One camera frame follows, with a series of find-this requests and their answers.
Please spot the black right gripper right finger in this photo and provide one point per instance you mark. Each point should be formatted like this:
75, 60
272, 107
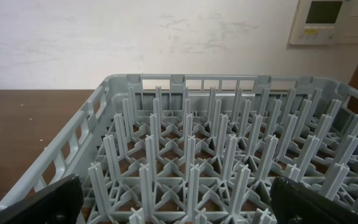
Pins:
292, 202

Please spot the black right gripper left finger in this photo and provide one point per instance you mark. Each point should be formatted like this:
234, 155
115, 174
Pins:
59, 203

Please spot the grey plastic dishwasher rack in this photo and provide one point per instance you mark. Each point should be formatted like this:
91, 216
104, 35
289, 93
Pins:
203, 148

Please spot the beige wall control panel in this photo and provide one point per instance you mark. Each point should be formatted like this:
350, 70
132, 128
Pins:
325, 22

